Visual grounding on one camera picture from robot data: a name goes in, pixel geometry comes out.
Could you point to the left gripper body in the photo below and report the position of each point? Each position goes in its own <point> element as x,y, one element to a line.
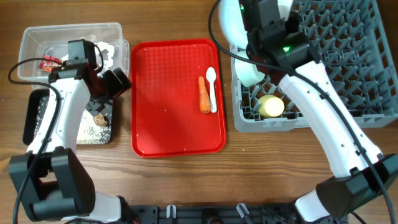
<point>111,86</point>

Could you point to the white napkin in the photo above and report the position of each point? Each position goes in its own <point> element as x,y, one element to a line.
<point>105,55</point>

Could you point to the brown food scrap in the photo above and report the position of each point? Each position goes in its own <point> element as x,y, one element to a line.
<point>100,120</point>

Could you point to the white rice pile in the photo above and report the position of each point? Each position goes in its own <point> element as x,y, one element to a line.
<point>89,132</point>

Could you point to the red snack wrapper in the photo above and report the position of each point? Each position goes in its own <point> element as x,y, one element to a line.
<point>49,63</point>

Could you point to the orange carrot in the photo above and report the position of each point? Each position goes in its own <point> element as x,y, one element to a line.
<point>205,105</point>

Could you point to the green bowl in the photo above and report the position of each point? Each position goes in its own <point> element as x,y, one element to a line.
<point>248,73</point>

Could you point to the light blue plate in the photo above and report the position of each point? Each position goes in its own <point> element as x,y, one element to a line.
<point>231,23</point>

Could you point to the yellow cup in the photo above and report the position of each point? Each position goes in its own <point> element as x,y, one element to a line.
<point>270,106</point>

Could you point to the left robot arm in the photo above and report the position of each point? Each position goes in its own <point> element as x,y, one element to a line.
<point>50,181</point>

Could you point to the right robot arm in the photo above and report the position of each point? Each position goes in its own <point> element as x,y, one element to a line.
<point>361,172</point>

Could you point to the grey dishwasher rack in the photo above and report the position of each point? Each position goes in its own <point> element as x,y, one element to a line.
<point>350,38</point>

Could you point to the red serving tray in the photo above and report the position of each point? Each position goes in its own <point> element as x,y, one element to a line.
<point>166,119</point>

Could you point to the black tray bin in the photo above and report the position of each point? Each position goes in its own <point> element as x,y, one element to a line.
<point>93,107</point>

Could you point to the clear plastic bin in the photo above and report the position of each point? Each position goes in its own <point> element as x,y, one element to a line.
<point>53,41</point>

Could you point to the white plastic spoon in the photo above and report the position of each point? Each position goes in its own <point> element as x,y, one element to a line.
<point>211,77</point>

